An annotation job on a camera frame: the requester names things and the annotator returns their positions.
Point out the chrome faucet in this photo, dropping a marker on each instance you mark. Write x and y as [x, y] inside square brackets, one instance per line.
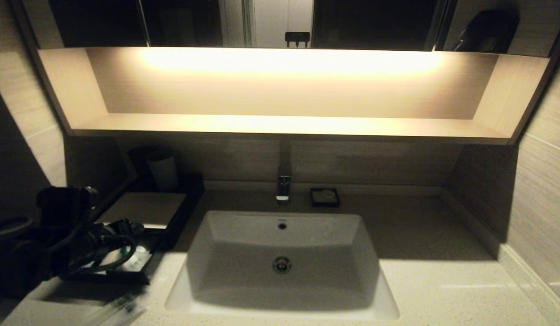
[284, 183]

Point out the round white soap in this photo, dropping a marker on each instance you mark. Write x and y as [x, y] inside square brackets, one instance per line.
[327, 194]

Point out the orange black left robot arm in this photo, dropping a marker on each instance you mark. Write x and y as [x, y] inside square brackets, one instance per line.
[21, 258]

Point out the small black device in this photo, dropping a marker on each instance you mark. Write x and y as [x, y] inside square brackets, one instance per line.
[297, 38]

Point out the lit wooden shelf niche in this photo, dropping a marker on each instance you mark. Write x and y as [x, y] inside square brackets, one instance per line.
[284, 127]

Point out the white sachet green cap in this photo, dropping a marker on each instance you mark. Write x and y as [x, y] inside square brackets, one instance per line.
[137, 261]

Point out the white ceramic sink basin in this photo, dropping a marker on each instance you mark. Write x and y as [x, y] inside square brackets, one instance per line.
[243, 253]

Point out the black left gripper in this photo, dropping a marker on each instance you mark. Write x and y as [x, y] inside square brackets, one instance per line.
[80, 246]

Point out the chrome sink drain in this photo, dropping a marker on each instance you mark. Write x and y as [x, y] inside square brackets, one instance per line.
[282, 265]

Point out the black cup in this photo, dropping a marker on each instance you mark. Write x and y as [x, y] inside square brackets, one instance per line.
[138, 158]

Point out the grey plastic cup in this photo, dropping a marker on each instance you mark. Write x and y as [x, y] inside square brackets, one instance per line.
[163, 171]

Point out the black wall hair dryer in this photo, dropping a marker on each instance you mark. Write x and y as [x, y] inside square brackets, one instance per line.
[488, 31]

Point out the black storage box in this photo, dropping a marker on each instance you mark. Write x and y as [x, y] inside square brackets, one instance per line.
[189, 199]

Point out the mirror cabinet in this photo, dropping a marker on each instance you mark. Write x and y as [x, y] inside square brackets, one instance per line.
[375, 22]

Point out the black soap dish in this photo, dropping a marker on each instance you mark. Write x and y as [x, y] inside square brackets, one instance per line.
[314, 203]

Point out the grey metal plate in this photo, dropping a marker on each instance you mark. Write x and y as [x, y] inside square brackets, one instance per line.
[153, 208]

